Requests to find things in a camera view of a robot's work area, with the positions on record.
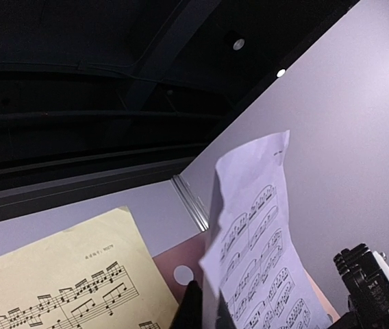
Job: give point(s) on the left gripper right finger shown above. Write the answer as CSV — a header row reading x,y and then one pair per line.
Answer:
x,y
223,316

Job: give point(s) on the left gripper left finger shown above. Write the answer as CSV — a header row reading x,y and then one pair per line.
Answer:
x,y
189,312

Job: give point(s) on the pink music stand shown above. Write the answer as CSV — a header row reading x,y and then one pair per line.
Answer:
x,y
179,264

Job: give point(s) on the purple sheet music page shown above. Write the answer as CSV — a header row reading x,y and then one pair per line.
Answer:
x,y
250,259

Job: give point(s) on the yellow sheet music page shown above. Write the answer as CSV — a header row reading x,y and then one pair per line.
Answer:
x,y
97,274

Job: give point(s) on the right aluminium frame post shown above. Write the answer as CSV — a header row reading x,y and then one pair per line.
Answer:
x,y
191,202

